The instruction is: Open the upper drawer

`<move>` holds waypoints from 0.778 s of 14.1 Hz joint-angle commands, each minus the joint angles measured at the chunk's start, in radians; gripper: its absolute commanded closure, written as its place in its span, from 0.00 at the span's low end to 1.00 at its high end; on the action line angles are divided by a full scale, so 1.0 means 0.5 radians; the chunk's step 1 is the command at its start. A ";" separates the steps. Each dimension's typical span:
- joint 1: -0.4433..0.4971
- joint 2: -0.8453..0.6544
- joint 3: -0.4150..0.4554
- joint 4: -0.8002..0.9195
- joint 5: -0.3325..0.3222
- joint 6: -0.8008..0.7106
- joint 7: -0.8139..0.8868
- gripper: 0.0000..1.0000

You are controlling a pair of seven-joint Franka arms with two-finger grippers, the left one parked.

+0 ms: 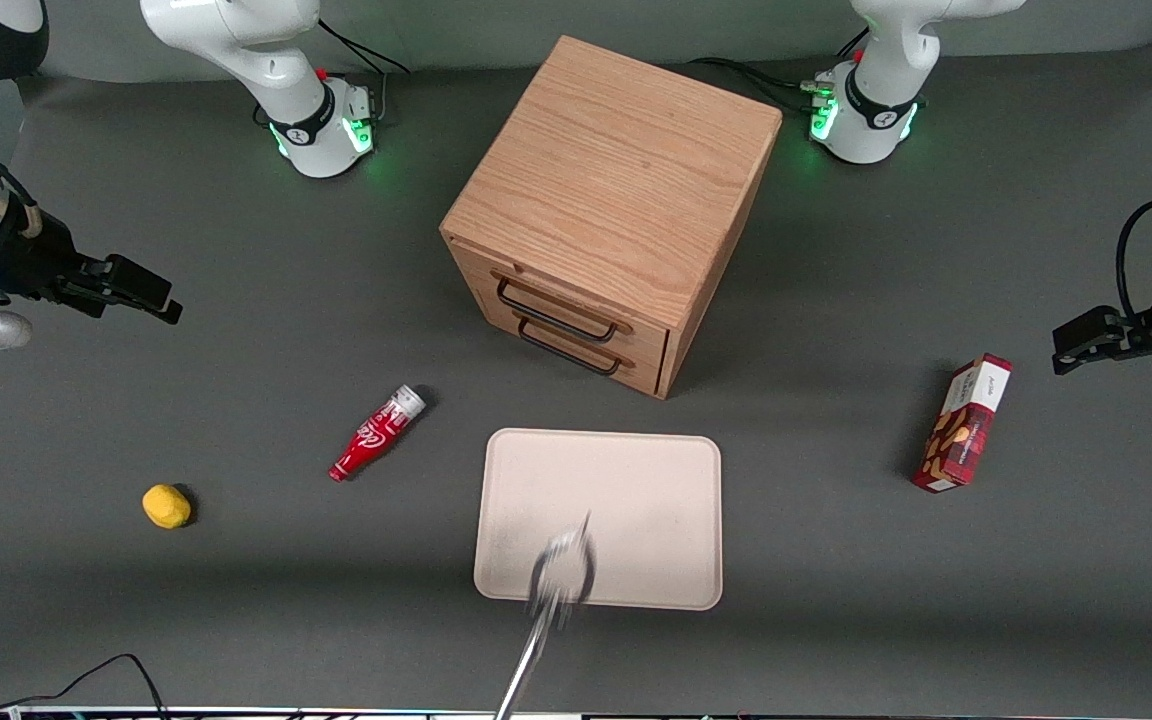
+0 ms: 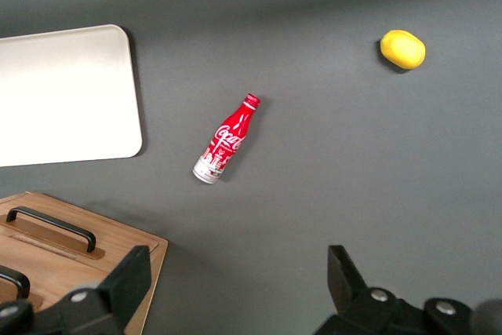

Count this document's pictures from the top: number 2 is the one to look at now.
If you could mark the wooden drawer below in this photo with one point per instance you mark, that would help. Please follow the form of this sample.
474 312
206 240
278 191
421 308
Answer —
117 235

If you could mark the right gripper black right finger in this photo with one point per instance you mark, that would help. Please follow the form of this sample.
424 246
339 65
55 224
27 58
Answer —
345 284

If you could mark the red cola bottle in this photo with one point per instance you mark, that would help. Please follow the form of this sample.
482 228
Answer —
227 139

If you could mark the yellow lemon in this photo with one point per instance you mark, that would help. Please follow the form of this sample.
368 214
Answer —
403 49

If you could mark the wooden drawer cabinet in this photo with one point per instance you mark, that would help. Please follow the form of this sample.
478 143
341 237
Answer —
162 246

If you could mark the wooden drawer above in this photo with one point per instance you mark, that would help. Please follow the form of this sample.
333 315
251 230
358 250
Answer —
59 274

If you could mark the beige plastic tray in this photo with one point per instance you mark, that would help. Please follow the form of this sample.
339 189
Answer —
66 95

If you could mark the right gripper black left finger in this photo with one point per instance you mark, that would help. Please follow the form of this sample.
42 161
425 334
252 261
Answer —
125 280

